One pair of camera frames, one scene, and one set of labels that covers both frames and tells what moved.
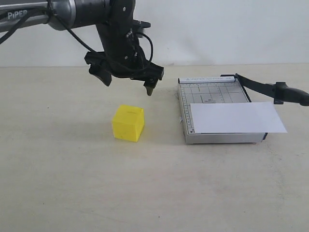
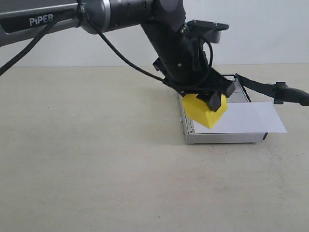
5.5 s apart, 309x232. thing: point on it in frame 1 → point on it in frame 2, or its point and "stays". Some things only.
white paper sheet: [239, 117] stays
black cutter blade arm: [279, 91] stays
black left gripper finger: [149, 85] → [213, 99]
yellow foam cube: [128, 123] → [200, 109]
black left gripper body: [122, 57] → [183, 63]
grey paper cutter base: [213, 90] stays
